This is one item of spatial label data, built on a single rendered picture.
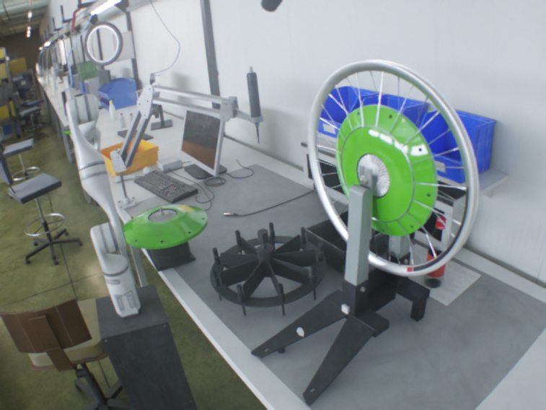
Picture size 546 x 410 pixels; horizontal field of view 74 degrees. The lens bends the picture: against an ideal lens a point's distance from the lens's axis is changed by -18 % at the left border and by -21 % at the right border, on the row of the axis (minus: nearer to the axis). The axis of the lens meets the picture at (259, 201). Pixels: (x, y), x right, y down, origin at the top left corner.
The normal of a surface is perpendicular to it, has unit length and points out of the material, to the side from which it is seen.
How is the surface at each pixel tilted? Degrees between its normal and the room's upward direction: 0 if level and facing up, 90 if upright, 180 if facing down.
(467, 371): 0
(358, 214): 87
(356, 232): 87
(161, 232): 21
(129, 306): 90
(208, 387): 0
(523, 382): 0
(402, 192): 91
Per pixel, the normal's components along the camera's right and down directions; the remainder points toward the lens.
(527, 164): -0.85, 0.29
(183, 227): 0.17, -0.77
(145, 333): 0.37, 0.36
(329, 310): -0.35, -0.76
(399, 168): -0.72, 0.29
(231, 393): -0.10, -0.90
